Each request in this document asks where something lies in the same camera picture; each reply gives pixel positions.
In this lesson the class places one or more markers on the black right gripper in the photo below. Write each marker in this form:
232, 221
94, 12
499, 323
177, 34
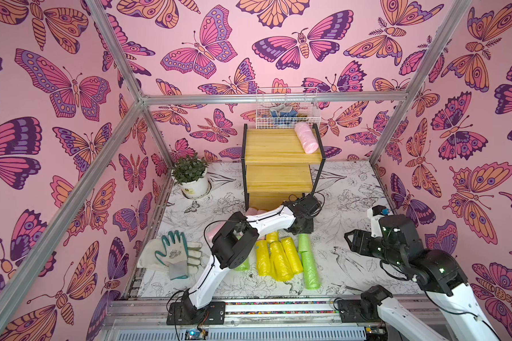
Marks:
359, 241

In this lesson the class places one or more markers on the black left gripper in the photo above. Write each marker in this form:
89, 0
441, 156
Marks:
310, 229

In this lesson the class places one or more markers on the yellow roll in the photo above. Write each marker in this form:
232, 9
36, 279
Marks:
272, 237
281, 269
264, 264
292, 255

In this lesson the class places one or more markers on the green roll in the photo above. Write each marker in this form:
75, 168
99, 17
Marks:
245, 266
304, 243
311, 276

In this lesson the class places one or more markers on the pink roll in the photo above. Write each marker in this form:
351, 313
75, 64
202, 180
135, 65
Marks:
212, 231
253, 211
306, 137

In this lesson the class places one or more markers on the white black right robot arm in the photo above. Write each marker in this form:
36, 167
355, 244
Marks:
394, 241

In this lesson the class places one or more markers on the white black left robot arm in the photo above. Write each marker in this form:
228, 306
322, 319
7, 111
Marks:
230, 247

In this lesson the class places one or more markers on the wooden three-tier shelf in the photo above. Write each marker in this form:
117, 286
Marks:
276, 168

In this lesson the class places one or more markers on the potted green plant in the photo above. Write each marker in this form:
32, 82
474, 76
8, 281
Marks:
190, 173

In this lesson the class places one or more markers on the white green work glove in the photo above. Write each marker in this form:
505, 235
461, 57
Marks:
171, 253

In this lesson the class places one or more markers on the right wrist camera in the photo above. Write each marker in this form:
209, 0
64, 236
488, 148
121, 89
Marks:
374, 214

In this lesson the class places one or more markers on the white wire basket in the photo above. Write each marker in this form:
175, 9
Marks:
284, 110

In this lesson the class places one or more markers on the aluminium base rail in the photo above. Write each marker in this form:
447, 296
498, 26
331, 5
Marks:
316, 318

